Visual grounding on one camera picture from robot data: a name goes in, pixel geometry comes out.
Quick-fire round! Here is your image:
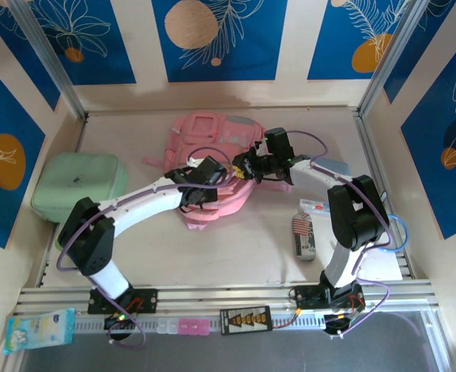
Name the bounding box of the pink backpack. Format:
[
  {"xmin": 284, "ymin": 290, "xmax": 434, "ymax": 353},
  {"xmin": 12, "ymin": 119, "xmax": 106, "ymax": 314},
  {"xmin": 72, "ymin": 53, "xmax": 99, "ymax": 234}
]
[{"xmin": 141, "ymin": 111, "xmax": 291, "ymax": 233}]

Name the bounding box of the blue-grey fabric case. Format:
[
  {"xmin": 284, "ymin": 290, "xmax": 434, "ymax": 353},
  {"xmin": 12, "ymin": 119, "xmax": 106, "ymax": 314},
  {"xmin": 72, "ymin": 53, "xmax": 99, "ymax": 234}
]
[{"xmin": 309, "ymin": 154, "xmax": 350, "ymax": 178}]

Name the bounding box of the striped black white pencil case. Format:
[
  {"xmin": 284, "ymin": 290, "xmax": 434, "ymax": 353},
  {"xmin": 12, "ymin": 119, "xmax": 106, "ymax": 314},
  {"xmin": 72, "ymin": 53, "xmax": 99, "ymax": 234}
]
[{"xmin": 292, "ymin": 212, "xmax": 318, "ymax": 263}]

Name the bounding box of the blue wet wipes pack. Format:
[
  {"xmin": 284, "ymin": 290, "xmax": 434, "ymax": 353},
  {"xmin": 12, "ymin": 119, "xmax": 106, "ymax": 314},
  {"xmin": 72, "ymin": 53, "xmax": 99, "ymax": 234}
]
[{"xmin": 3, "ymin": 308, "xmax": 76, "ymax": 356}]

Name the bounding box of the mint green storage bag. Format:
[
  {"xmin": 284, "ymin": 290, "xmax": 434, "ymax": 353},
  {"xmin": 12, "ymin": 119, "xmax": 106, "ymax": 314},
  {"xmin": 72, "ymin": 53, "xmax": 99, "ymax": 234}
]
[{"xmin": 30, "ymin": 152, "xmax": 129, "ymax": 225}]

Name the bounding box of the black power distribution board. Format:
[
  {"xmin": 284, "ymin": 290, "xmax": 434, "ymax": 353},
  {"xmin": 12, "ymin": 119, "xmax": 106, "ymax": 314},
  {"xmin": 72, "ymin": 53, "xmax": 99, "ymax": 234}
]
[{"xmin": 219, "ymin": 305, "xmax": 272, "ymax": 335}]

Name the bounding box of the white paper sheet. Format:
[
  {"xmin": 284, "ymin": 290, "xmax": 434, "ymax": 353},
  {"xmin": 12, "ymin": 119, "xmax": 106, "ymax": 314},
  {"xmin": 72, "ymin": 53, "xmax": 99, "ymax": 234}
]
[{"xmin": 358, "ymin": 251, "xmax": 404, "ymax": 283}]

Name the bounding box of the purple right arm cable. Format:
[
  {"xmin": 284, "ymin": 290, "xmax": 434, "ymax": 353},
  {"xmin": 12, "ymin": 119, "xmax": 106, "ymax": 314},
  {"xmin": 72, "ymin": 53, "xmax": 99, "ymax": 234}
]
[{"xmin": 288, "ymin": 130, "xmax": 392, "ymax": 340}]

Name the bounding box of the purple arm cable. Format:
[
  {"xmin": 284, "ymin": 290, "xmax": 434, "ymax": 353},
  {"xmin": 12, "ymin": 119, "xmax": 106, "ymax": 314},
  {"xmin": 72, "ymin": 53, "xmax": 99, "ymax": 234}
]
[
  {"xmin": 288, "ymin": 130, "xmax": 392, "ymax": 340},
  {"xmin": 57, "ymin": 146, "xmax": 235, "ymax": 346}
]

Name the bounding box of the aluminium side rail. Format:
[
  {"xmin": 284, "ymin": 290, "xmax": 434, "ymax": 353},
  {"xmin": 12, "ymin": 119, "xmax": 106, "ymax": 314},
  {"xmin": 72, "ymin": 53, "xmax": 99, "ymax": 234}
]
[{"xmin": 354, "ymin": 112, "xmax": 417, "ymax": 280}]

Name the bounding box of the aluminium mounting rail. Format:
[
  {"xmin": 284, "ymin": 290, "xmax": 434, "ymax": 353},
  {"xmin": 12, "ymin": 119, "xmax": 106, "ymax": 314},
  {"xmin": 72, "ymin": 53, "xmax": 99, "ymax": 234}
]
[{"xmin": 12, "ymin": 284, "xmax": 440, "ymax": 317}]

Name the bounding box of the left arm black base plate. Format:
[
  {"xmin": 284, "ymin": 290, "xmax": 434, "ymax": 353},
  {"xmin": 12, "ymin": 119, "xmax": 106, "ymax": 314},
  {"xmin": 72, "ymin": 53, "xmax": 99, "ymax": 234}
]
[{"xmin": 87, "ymin": 288, "xmax": 159, "ymax": 315}]

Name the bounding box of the grey slotted cable duct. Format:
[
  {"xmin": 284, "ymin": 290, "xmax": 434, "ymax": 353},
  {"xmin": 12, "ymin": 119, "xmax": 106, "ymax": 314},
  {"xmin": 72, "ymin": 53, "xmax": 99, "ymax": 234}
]
[{"xmin": 72, "ymin": 314, "xmax": 326, "ymax": 335}]

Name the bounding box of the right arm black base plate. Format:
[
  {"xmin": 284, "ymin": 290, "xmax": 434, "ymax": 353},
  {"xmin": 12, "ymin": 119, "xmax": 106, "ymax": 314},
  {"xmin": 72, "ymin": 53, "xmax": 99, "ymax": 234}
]
[{"xmin": 292, "ymin": 284, "xmax": 367, "ymax": 311}]

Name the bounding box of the red power wire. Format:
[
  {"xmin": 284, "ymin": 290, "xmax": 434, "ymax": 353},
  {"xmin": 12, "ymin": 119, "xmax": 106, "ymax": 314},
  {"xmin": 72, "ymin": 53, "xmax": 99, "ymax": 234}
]
[{"xmin": 270, "ymin": 308, "xmax": 302, "ymax": 329}]

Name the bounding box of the blue cable loop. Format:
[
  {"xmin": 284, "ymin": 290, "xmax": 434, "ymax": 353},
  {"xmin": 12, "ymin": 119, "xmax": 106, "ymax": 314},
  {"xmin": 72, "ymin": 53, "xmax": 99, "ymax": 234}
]
[{"xmin": 382, "ymin": 215, "xmax": 409, "ymax": 253}]

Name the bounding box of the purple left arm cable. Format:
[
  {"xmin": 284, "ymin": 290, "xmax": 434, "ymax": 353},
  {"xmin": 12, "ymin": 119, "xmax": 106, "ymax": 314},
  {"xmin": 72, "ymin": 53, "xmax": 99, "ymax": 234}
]
[{"xmin": 57, "ymin": 146, "xmax": 235, "ymax": 346}]

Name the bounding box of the aluminium frame post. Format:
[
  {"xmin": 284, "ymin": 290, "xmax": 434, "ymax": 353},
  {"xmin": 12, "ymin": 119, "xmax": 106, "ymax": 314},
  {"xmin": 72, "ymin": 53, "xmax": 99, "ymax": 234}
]
[
  {"xmin": 358, "ymin": 0, "xmax": 434, "ymax": 117},
  {"xmin": 9, "ymin": 0, "xmax": 89, "ymax": 121}
]

